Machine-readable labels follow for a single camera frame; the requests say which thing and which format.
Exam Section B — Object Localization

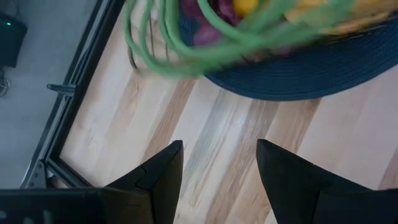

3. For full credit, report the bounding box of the yellow starfruit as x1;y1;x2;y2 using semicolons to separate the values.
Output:
233;0;259;16

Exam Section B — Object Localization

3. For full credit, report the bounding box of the green long bean bundle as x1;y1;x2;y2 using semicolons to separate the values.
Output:
123;0;355;78

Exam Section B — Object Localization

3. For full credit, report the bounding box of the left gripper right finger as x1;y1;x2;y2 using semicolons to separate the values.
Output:
255;138;374;224

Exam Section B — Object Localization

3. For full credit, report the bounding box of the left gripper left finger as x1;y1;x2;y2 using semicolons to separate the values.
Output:
102;139;185;224

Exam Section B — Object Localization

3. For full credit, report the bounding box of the orange carrot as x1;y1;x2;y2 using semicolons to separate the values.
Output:
284;0;398;35

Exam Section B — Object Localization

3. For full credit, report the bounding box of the copper wire basket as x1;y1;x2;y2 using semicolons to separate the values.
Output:
127;0;398;74

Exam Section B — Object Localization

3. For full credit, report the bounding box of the black aluminium rig frame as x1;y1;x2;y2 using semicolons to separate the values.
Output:
19;0;127;191

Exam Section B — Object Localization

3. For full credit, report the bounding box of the round dark blue placemat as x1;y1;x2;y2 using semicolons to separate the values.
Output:
178;17;398;102

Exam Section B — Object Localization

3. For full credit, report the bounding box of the black electronics box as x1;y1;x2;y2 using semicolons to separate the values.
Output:
0;11;29;68

